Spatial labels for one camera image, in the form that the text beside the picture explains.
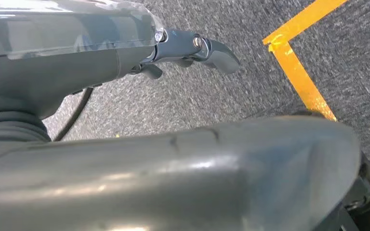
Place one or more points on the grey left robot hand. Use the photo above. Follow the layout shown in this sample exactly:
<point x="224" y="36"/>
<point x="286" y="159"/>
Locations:
<point x="60" y="67"/>

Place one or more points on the yellow floor tape square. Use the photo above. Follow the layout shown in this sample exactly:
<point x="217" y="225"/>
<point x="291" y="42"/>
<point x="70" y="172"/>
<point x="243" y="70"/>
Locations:
<point x="300" y="79"/>

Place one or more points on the grey robot body shell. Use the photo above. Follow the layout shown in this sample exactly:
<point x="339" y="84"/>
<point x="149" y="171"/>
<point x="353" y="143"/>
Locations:
<point x="172" y="185"/>

